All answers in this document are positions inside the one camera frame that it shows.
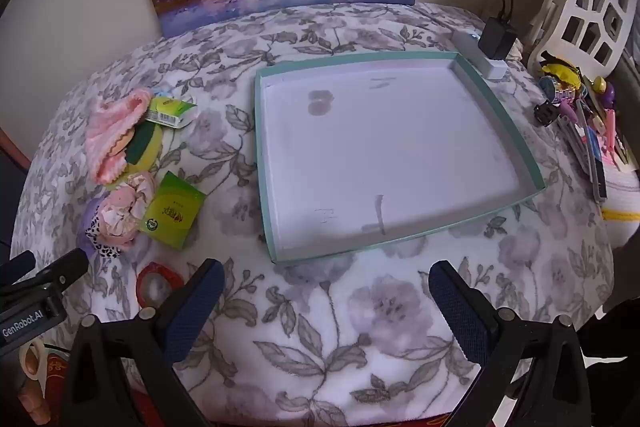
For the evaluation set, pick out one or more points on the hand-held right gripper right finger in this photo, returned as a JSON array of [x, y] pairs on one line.
[[460, 317]]

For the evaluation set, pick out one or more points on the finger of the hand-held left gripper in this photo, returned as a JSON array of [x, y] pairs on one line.
[[17, 268], [75, 267]]

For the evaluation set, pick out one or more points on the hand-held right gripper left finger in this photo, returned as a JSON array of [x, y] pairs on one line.
[[197, 307]]

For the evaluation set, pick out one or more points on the leopard print scrunchie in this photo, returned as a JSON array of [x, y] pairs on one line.
[[102, 247]]

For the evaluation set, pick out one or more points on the red tape roll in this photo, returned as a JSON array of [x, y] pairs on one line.
[[155, 268]]

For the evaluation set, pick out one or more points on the pink fabric scrunchie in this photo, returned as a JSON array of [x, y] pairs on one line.
[[122, 207]]

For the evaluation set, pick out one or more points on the square green tissue packet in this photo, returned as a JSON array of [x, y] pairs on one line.
[[172, 209]]

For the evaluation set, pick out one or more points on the green yellow sponge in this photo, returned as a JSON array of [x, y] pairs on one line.
[[142, 147]]

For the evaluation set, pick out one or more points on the pink knitted cloth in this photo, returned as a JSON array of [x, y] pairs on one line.
[[107, 127]]

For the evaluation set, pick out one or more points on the teal shallow box tray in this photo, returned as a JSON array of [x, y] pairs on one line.
[[375, 147]]

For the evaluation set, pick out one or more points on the person's left hand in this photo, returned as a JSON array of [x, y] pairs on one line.
[[35, 402]]

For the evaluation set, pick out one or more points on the dark blue furniture panel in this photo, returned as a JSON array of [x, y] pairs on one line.
[[7, 197]]

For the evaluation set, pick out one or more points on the grey floral blanket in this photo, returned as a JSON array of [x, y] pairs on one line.
[[350, 307]]

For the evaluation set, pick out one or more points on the small green tissue pack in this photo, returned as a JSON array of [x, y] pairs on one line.
[[170, 109]]

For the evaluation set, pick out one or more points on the yellow strip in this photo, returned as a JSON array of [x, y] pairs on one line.
[[620, 213]]

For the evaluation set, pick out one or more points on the black hair claw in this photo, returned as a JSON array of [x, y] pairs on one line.
[[545, 114]]

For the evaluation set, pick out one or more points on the pile of colourful hair clips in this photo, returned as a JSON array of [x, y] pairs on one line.
[[595, 142]]

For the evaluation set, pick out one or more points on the metal wristwatch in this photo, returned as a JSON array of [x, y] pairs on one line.
[[552, 87]]

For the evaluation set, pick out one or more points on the white power strip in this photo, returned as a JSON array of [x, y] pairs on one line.
[[492, 68]]

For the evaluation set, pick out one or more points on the yellow black hair accessory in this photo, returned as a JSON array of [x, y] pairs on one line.
[[562, 72]]

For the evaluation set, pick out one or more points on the black charger adapter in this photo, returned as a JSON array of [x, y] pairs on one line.
[[497, 38]]

